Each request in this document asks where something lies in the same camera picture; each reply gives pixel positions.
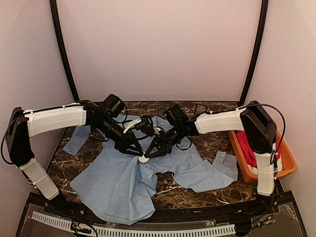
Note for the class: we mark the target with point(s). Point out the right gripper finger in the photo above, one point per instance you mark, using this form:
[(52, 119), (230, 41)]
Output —
[(154, 144), (157, 152)]

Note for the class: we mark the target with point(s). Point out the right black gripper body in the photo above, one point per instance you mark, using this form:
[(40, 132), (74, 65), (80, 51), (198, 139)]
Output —
[(168, 140)]

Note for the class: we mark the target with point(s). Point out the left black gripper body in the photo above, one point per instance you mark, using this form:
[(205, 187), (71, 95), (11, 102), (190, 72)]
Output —
[(119, 143)]

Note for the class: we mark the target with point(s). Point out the round floral brooch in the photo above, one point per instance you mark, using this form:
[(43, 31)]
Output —
[(143, 159)]

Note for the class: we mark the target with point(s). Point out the light blue shirt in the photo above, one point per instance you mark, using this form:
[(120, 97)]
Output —
[(118, 188)]

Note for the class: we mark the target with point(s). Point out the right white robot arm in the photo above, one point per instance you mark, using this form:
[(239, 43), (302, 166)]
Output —
[(259, 127)]

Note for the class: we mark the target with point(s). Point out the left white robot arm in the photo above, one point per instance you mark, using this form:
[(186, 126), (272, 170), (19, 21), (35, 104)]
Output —
[(27, 126)]

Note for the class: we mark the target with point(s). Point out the red garment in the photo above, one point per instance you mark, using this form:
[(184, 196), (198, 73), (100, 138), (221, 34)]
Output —
[(247, 151)]

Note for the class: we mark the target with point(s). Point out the white garment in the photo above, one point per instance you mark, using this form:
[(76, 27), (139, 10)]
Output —
[(253, 170)]

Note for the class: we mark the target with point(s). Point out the orange plastic basin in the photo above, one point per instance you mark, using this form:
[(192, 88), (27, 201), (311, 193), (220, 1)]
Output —
[(288, 163)]

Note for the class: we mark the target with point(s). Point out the black front rail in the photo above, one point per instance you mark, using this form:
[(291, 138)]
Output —
[(237, 213)]

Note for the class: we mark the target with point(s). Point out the left black frame post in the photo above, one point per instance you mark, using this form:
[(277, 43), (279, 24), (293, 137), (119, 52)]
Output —
[(62, 49)]

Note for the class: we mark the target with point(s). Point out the black frame post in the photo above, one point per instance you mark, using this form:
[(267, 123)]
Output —
[(62, 49), (255, 51)]

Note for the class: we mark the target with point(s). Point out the right black frame post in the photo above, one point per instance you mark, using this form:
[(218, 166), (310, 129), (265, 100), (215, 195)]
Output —
[(255, 51)]

